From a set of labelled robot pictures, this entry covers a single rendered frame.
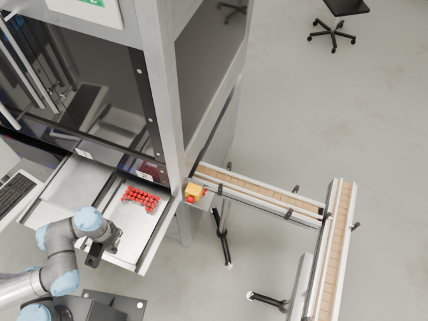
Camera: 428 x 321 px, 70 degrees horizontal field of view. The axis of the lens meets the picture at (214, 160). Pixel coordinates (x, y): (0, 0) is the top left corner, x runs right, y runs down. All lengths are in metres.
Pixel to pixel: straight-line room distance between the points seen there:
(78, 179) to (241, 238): 1.31
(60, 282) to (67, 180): 0.88
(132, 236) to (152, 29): 1.03
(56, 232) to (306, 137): 2.45
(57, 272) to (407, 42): 4.35
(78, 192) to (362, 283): 2.04
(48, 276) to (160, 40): 0.71
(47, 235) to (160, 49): 0.64
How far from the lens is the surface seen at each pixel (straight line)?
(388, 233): 2.87
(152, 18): 0.79
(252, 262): 2.43
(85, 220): 1.01
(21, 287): 1.06
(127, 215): 1.61
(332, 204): 1.66
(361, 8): 3.94
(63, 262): 1.02
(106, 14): 0.85
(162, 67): 0.87
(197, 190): 1.45
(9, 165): 2.04
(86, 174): 1.77
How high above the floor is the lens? 2.34
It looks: 59 degrees down
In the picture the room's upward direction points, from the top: 4 degrees clockwise
